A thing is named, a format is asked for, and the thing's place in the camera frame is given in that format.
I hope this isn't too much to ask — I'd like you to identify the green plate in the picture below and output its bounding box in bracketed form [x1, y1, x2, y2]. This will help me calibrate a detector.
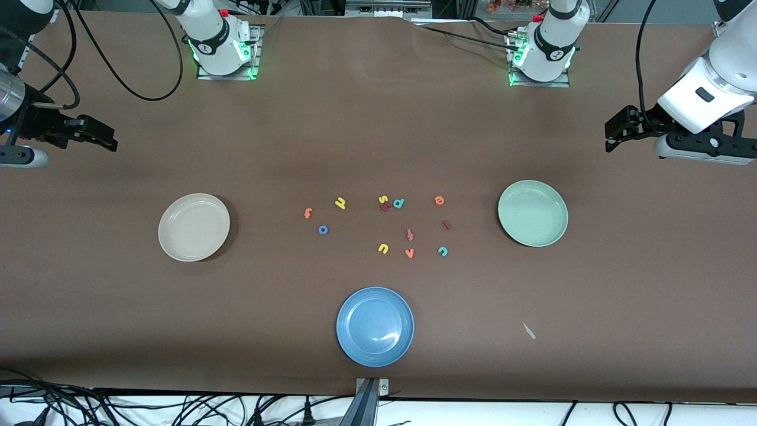
[497, 180, 570, 247]

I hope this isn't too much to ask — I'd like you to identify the beige brown plate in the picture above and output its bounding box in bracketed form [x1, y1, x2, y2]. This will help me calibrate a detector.
[158, 193, 231, 262]

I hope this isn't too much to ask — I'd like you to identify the orange decorative object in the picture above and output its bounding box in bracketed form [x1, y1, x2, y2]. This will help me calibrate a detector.
[486, 0, 534, 14]

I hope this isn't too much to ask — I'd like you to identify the brown table cover sheet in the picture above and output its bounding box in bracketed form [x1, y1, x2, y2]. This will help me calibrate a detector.
[0, 9, 757, 404]

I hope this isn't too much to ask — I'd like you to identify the grey power strip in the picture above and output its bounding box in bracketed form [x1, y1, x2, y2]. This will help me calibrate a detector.
[345, 0, 434, 18]

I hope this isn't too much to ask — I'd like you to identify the blue plate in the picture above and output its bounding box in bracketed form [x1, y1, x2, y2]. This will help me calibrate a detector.
[336, 286, 415, 368]

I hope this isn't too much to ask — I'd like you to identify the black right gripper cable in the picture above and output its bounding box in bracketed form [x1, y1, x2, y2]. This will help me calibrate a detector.
[0, 24, 81, 111]

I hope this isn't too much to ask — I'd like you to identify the black right arm cable loop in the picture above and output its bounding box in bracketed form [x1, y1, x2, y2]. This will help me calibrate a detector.
[56, 0, 184, 101]

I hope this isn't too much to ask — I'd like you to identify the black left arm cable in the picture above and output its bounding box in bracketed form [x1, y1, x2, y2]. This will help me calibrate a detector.
[635, 0, 661, 127]

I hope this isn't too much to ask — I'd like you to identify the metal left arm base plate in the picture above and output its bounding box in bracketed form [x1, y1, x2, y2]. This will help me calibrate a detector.
[506, 33, 571, 88]

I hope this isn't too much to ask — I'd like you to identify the black base power cable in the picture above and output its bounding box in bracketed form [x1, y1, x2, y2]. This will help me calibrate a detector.
[464, 15, 518, 36]
[414, 24, 521, 54]

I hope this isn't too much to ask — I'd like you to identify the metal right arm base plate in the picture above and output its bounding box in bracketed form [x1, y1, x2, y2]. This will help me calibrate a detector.
[196, 25, 264, 80]

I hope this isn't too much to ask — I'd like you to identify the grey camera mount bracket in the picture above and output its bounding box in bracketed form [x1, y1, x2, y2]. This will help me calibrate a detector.
[346, 377, 391, 426]

